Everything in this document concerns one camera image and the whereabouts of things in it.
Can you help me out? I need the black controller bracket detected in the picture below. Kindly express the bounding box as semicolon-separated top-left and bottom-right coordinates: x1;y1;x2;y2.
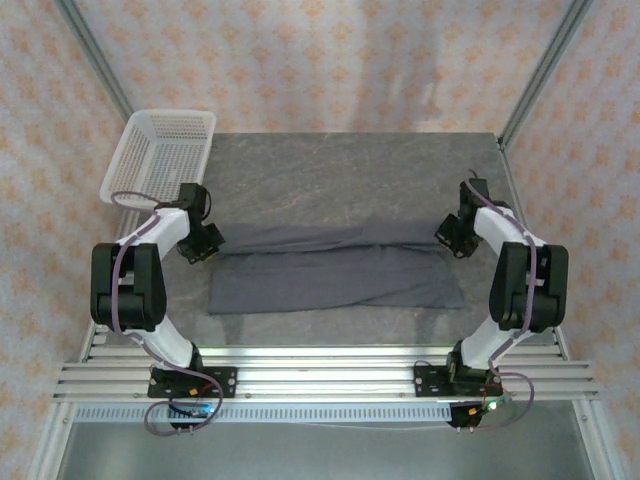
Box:
448;402;489;433
168;414;212;433

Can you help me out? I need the aluminium frame leg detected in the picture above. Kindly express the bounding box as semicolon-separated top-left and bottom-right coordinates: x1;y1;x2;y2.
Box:
571;399;627;480
27;399;77;480

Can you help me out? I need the white perforated plastic basket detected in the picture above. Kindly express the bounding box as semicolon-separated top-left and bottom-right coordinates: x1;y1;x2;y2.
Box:
99;108;217;207

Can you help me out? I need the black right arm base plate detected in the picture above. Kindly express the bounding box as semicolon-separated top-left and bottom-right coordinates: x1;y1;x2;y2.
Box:
413;362;502;400

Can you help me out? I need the grey t-shirt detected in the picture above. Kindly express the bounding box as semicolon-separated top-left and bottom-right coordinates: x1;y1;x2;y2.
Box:
207;223;466;317

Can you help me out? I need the small green circuit board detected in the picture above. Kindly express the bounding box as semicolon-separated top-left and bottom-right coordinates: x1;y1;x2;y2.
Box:
478;394;517;414
167;402;217;419

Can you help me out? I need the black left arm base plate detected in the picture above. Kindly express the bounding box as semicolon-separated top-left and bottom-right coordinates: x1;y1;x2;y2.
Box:
147;366;238;400

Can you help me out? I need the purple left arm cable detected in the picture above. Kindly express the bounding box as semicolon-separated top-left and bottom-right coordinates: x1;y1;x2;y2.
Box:
109;190;227;438

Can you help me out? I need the slotted grey cable duct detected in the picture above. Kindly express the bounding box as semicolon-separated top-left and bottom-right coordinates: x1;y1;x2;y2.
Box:
74;403;454;424

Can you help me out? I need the aluminium mounting rail beam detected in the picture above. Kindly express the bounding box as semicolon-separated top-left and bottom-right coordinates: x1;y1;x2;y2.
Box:
52;344;600;402

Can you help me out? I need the aluminium frame post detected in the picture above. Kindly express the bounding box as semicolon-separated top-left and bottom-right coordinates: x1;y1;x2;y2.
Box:
58;0;134;122
498;0;594;151

